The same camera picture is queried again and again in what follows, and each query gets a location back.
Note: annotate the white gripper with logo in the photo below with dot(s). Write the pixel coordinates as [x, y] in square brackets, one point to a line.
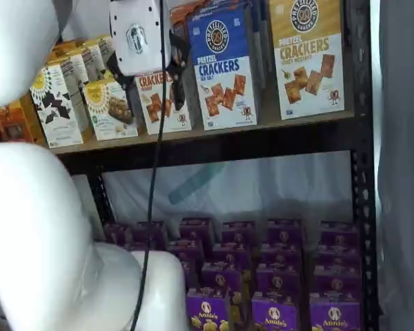
[138, 34]

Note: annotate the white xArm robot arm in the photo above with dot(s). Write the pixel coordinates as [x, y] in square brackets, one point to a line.
[38, 224]

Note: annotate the orange cheddar crackers box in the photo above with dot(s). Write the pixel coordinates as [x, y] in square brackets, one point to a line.
[155, 110]
[179, 17]

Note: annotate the Simple Mills sweet thins box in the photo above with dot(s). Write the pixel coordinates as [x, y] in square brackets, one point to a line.
[93, 65]
[80, 103]
[105, 48]
[55, 117]

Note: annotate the Simple Mills almond bars box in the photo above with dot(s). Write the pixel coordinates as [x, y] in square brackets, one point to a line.
[107, 113]

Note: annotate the wooden shelf board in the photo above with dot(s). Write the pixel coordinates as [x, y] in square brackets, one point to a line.
[248, 129]

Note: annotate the orange-brown snack box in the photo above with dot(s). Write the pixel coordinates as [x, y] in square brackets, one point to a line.
[14, 120]

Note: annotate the yellow honey mustard crackers box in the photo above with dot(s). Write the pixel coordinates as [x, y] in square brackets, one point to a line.
[307, 69]

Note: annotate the purple Annie's snack box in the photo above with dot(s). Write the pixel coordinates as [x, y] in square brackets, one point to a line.
[274, 317]
[119, 234]
[207, 315]
[184, 251]
[155, 234]
[339, 232]
[338, 255]
[284, 232]
[231, 255]
[334, 319]
[221, 279]
[281, 257]
[190, 276]
[196, 229]
[238, 232]
[336, 284]
[279, 282]

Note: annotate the black metal shelf rack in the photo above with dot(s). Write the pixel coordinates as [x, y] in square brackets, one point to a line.
[362, 207]

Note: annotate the white banner with teal logo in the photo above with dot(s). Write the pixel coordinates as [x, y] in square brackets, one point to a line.
[245, 186]

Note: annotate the grey fabric curtain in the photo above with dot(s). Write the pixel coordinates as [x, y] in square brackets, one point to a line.
[403, 165]

